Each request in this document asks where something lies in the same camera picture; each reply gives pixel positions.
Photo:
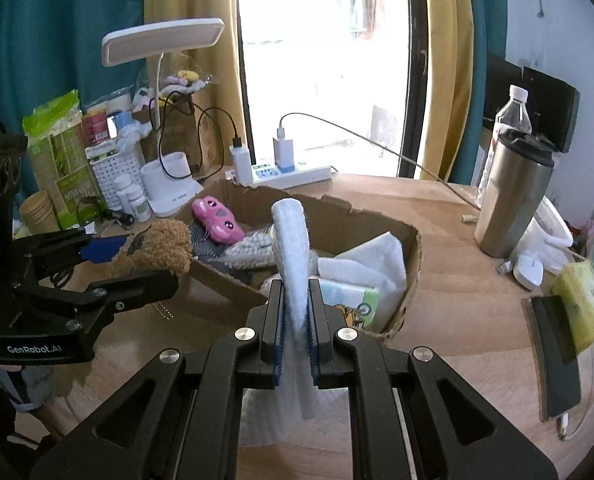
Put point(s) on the clear water bottle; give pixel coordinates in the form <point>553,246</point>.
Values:
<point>514,115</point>

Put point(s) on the black key fob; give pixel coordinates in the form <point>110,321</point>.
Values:
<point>119,219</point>

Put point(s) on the teal curtain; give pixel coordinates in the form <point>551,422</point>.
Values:
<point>487,35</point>
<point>67,25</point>

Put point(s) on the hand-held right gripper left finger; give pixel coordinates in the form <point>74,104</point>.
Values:
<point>277,330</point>

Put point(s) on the wrapped plush flower bouquet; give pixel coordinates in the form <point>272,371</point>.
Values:
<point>182,77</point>

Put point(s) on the stack of paper cups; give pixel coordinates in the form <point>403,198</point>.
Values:
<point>39,210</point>

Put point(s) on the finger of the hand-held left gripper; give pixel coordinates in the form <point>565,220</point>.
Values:
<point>99,249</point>
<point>137,287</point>

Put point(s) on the green food bag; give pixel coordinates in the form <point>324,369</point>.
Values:
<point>57,155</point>

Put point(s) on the brown plush toy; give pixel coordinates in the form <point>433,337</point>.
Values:
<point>162,245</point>

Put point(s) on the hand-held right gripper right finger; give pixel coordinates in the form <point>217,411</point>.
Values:
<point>314,330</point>

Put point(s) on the cardboard box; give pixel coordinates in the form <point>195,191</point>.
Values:
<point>337,215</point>

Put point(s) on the red box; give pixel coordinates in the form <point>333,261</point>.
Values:
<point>94,130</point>

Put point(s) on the white kettle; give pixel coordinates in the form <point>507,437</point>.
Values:
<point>547,230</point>

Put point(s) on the white storage basket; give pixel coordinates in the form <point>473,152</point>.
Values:
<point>114,165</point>

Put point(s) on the black monitor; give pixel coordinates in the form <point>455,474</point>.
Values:
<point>547,100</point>

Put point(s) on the white knobbly cloth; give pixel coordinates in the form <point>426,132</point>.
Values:
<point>249,250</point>

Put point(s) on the steel tumbler with black lid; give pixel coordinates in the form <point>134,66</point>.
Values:
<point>512,200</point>

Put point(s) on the folded white towel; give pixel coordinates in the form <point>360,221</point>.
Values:
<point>367,260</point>

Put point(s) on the pink plush toy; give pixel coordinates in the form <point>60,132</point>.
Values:
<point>217,217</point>

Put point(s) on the grey striped cloth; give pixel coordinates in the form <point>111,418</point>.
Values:
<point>209,247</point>

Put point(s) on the green and white tissue packet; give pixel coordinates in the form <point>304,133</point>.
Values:
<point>352,300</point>

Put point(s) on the white fluffy towel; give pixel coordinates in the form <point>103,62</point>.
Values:
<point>292,240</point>

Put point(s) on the black window frame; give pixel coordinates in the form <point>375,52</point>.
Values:
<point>419,60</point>

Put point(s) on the brown paper bag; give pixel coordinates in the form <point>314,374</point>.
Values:
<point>174,130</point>

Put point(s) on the yellow tissue packet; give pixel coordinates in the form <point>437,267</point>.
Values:
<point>582,300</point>

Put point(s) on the white computer mouse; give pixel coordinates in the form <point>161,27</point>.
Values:
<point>528,270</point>

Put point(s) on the white pill bottle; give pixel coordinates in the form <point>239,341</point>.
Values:
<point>122,190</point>
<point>138,205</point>

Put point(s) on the small white adapter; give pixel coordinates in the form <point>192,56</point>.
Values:
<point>468,218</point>

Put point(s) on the white power strip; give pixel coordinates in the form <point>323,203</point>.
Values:
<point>297,175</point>

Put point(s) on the white desk lamp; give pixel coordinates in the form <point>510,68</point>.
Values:
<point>162,40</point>

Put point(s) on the black smartphone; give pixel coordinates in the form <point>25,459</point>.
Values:
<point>557,355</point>

